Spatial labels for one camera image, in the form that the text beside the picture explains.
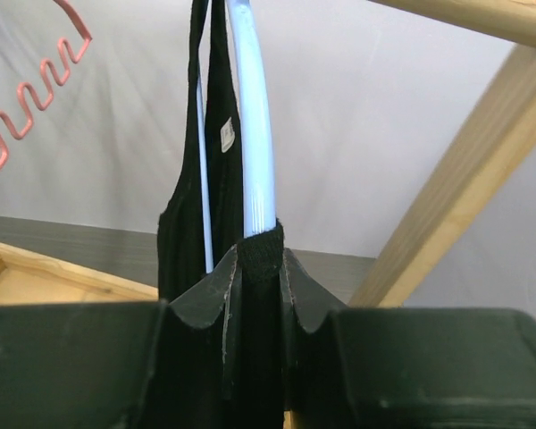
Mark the pink hanger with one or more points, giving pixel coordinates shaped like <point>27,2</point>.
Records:
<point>48,74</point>

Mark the light blue hanger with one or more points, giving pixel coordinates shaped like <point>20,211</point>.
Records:
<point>256,134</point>

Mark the wooden clothes rack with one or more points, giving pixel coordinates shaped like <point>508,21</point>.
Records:
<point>496,137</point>

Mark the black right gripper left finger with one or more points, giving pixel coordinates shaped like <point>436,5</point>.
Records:
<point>122,364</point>

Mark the black tank top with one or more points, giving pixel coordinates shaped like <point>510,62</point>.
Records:
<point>204,220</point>

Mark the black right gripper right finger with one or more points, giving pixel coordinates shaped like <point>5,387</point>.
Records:
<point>404,367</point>

